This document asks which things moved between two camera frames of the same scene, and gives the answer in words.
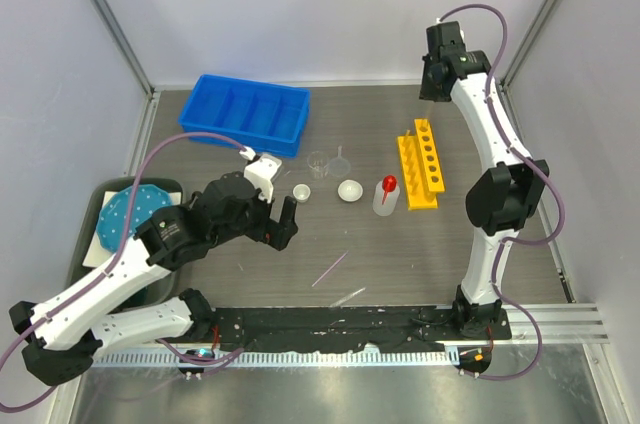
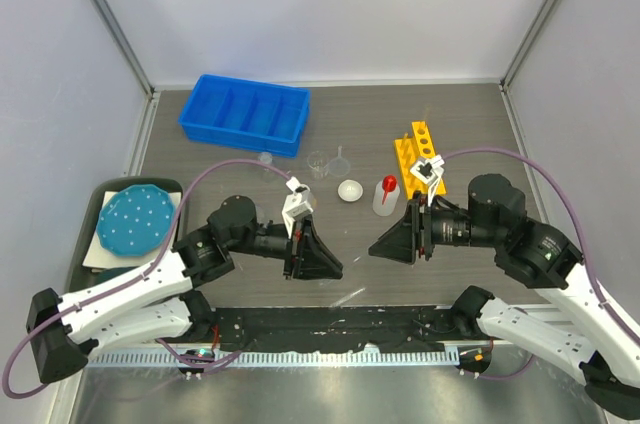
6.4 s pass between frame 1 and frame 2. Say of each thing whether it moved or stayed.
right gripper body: moved
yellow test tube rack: stayed
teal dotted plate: stayed
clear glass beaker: stayed
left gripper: moved
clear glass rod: stayed
